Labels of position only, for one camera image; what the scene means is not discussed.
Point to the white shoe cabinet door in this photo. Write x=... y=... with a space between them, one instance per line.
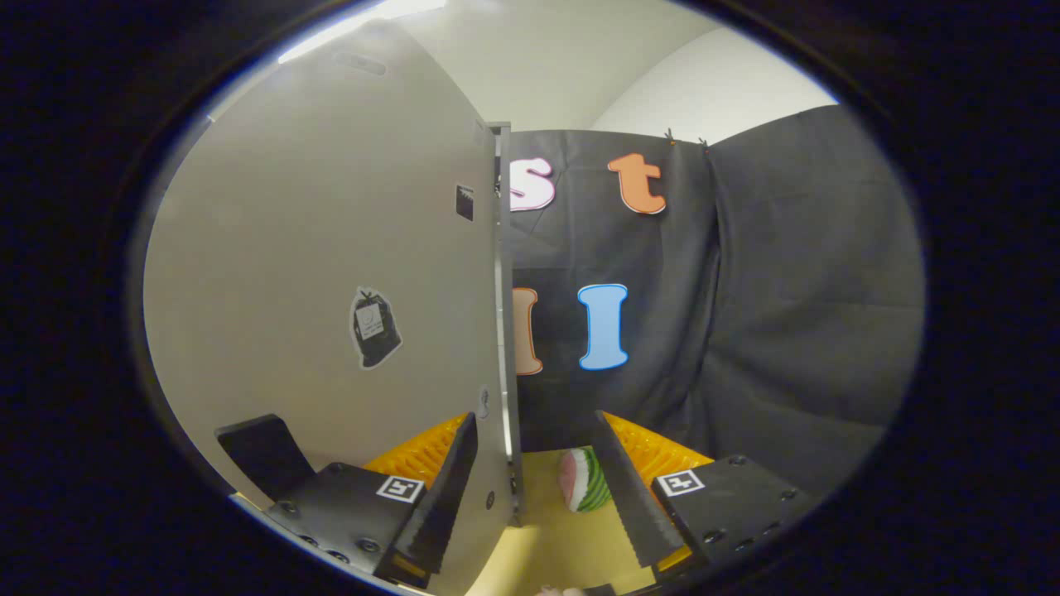
x=290 y=248

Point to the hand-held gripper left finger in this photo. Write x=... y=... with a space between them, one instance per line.
x=443 y=497

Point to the watermelon slice toy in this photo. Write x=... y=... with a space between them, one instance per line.
x=590 y=488

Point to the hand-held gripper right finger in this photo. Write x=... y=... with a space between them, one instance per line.
x=633 y=505

